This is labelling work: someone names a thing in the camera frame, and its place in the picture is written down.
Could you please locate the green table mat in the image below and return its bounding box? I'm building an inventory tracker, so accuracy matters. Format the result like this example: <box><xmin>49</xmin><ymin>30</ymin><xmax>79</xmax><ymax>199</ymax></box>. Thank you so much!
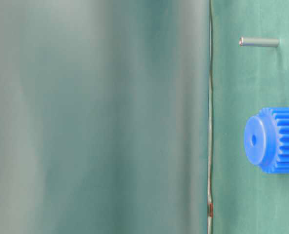
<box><xmin>211</xmin><ymin>0</ymin><xmax>289</xmax><ymax>234</ymax></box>

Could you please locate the grey metal shaft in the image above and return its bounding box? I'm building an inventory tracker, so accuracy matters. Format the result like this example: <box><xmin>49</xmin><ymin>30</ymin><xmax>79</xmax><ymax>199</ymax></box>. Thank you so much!
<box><xmin>239</xmin><ymin>37</ymin><xmax>280</xmax><ymax>47</ymax></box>

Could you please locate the blue plastic gear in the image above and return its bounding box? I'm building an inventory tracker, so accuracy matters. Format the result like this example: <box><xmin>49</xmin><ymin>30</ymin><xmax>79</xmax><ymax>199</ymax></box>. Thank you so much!
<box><xmin>244</xmin><ymin>108</ymin><xmax>289</xmax><ymax>174</ymax></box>

